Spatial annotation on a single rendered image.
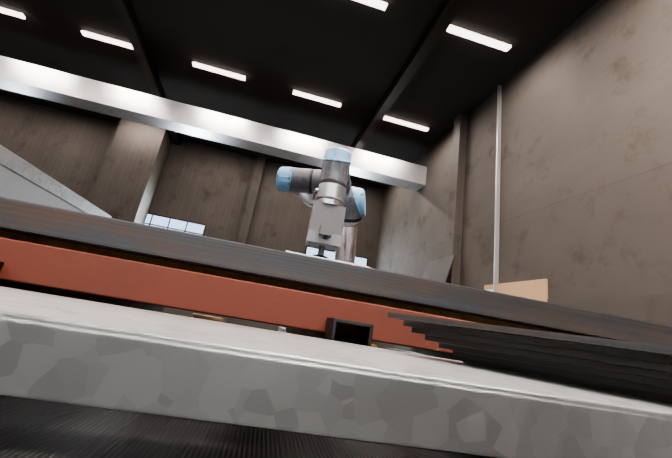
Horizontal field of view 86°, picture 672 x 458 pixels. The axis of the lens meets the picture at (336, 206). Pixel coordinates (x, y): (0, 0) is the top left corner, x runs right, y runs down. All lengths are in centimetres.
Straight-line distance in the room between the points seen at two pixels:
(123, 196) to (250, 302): 1188
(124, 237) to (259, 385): 39
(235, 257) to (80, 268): 18
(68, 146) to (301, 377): 1439
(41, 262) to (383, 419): 47
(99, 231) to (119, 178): 1200
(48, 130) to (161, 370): 1482
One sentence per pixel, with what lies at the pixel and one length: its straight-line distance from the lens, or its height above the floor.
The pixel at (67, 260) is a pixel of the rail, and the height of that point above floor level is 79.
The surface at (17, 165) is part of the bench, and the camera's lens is 126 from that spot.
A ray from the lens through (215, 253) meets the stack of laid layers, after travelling 51.
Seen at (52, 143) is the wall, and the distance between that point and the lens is 1473.
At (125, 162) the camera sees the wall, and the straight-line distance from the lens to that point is 1269.
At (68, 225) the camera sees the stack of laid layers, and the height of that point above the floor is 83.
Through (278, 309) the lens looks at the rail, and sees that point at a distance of 50.
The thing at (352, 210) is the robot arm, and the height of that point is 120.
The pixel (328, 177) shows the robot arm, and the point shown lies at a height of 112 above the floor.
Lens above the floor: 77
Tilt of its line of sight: 18 degrees up
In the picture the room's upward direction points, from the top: 10 degrees clockwise
